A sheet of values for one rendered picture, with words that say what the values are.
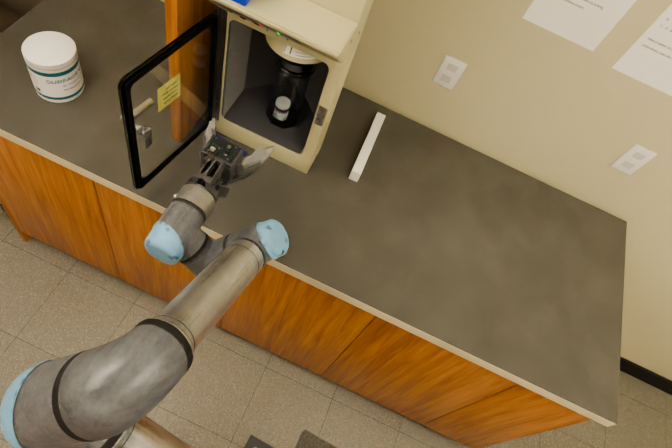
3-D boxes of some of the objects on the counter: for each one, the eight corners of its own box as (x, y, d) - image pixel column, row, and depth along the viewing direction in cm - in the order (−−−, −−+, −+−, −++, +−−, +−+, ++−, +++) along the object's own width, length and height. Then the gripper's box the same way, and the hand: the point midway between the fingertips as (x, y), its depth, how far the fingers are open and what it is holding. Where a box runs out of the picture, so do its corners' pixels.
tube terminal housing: (247, 77, 169) (284, -189, 106) (337, 119, 169) (427, -122, 105) (209, 128, 155) (225, -145, 91) (307, 174, 154) (390, -67, 91)
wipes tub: (55, 63, 153) (43, 23, 141) (94, 82, 153) (86, 43, 141) (24, 90, 146) (9, 51, 134) (65, 110, 146) (54, 72, 134)
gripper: (246, 202, 101) (287, 134, 112) (155, 159, 101) (206, 95, 113) (242, 222, 108) (281, 156, 120) (157, 182, 109) (205, 120, 120)
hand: (244, 134), depth 119 cm, fingers open, 14 cm apart
